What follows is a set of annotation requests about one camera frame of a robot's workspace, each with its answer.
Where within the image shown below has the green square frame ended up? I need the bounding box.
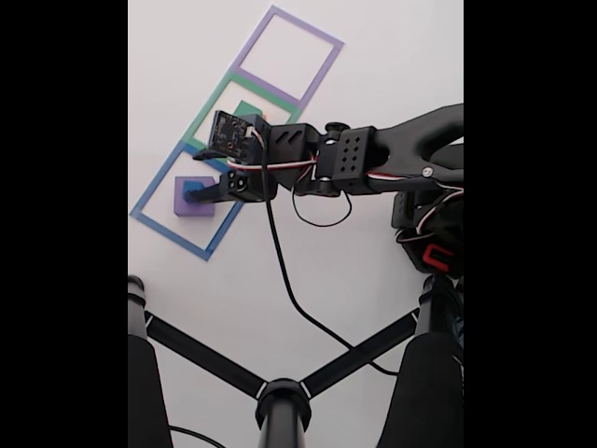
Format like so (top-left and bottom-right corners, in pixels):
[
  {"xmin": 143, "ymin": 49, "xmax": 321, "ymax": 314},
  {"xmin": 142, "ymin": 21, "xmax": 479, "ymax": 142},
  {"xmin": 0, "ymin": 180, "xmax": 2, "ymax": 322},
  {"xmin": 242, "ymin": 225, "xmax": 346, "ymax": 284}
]
[{"xmin": 183, "ymin": 72, "xmax": 300, "ymax": 153}]

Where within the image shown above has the thin black cable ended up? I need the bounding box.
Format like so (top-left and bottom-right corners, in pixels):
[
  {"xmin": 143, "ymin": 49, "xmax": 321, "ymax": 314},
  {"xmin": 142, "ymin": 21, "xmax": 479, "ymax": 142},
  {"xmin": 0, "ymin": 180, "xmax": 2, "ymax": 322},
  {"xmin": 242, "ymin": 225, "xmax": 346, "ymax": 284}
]
[{"xmin": 168, "ymin": 425, "xmax": 228, "ymax": 448}]

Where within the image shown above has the red white servo wire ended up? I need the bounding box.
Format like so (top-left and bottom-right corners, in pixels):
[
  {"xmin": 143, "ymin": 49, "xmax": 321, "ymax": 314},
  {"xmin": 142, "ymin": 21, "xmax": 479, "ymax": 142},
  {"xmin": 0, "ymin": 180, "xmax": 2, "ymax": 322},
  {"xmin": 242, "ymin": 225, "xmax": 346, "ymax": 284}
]
[{"xmin": 227, "ymin": 128, "xmax": 465, "ymax": 237}]

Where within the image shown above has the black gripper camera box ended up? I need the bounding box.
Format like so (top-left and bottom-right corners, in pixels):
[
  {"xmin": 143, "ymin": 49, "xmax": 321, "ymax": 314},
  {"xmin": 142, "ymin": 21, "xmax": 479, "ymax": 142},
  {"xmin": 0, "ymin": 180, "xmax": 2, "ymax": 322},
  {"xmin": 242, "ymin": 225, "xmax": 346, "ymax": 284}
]
[{"xmin": 208, "ymin": 110, "xmax": 272, "ymax": 165}]

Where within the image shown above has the purple square frame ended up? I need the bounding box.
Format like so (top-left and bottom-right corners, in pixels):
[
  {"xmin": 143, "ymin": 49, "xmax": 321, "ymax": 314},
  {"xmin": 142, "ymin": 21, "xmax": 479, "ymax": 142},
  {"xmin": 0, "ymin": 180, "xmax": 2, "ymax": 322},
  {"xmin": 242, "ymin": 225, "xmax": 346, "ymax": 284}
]
[{"xmin": 231, "ymin": 4, "xmax": 346, "ymax": 111}]

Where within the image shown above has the black tripod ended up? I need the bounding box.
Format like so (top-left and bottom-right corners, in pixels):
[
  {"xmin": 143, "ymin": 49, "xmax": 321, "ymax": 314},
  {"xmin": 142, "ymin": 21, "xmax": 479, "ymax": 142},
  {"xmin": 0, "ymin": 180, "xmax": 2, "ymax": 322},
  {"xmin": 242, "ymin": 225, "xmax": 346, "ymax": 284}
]
[{"xmin": 128, "ymin": 273, "xmax": 465, "ymax": 448}]

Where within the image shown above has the blue square frame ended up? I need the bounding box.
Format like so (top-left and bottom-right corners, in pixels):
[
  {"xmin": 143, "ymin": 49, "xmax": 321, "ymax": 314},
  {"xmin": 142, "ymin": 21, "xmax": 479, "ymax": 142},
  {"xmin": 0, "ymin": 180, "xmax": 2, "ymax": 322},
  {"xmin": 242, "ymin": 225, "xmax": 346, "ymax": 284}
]
[{"xmin": 129, "ymin": 141, "xmax": 246, "ymax": 262}]

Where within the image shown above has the purple cube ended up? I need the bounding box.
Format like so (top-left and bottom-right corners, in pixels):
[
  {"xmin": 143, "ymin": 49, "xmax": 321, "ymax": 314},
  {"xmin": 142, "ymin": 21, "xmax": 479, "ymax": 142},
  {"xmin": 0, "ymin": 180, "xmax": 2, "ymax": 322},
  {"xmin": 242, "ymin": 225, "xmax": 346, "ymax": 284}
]
[{"xmin": 174, "ymin": 175, "xmax": 218, "ymax": 218}]

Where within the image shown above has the green cube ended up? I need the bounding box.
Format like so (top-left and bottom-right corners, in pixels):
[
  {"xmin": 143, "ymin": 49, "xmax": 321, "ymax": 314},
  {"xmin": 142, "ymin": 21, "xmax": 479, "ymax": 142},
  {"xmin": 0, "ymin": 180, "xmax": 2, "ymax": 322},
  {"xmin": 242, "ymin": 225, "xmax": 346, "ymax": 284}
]
[{"xmin": 232, "ymin": 100, "xmax": 263, "ymax": 119}]

